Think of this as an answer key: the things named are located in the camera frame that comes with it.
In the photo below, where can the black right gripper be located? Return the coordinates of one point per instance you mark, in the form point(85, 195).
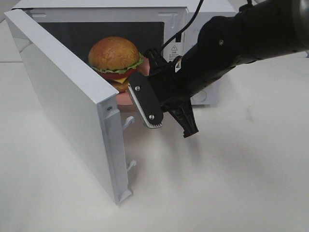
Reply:
point(173, 90)

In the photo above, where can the round white door button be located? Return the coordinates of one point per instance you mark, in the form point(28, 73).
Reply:
point(200, 97)

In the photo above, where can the pink round plate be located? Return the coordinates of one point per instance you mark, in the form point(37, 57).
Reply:
point(124, 98)

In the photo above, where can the burger with lettuce and tomato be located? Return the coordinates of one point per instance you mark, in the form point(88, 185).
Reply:
point(115, 59)

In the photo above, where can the white microwave door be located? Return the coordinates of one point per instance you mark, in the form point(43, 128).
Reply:
point(79, 102)

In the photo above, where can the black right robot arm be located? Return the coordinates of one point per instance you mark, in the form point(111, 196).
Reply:
point(268, 29)

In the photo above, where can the white warning label sticker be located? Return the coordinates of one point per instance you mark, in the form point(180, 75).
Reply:
point(173, 50)

